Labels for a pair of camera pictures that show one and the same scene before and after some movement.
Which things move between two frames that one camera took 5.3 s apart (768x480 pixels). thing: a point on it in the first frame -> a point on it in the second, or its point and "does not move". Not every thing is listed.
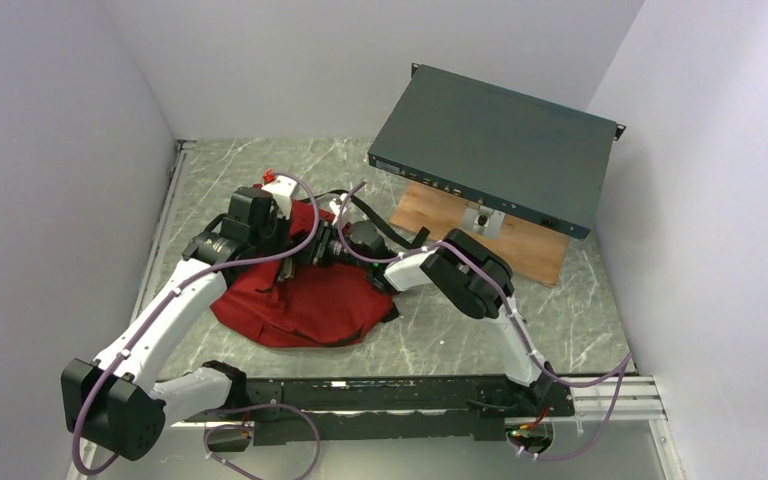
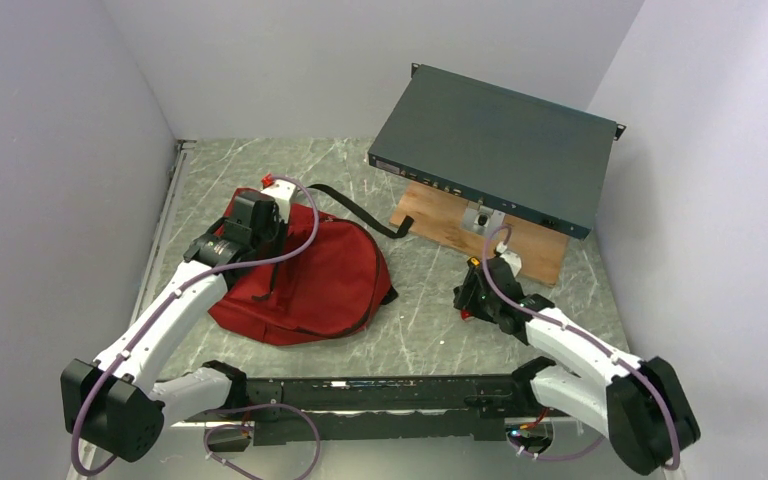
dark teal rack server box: (501, 148) does not move
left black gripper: (284, 226) does not move
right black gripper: (320, 240) -> (466, 299)
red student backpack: (279, 299) does not move
